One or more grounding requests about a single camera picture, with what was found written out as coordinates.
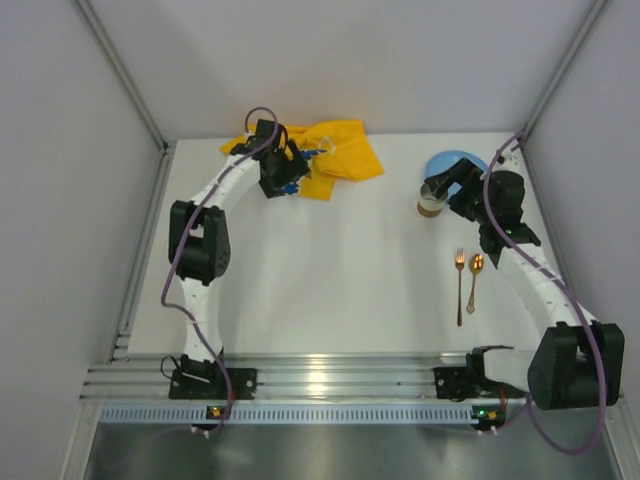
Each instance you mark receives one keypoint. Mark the copper spoon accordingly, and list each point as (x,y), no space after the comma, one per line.
(476,266)

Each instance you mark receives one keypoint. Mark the yellow Pikachu cloth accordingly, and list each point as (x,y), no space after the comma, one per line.
(333,150)

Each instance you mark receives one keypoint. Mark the perforated metal cable tray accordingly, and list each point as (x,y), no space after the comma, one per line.
(314,414)

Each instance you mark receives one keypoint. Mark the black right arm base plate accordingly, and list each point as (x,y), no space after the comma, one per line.
(459,384)

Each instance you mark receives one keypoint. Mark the aluminium mounting rail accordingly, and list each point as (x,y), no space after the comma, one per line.
(313,377)

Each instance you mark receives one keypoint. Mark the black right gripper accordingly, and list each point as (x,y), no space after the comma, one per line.
(458,186)

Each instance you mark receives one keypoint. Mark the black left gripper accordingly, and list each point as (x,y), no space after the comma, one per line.
(282,179)

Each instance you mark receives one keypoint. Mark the steel cup with cork base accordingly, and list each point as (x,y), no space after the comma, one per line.
(428,205)

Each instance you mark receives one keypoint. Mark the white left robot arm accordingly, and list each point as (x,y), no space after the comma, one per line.
(199,243)

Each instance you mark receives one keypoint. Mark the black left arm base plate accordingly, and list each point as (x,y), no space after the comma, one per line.
(186,385)

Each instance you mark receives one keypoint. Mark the blue plastic plate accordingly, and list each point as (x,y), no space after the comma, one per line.
(453,173)

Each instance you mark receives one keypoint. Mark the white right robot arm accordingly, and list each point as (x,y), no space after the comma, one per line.
(578,360)

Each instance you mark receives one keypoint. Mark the copper fork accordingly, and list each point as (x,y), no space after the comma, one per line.
(460,260)

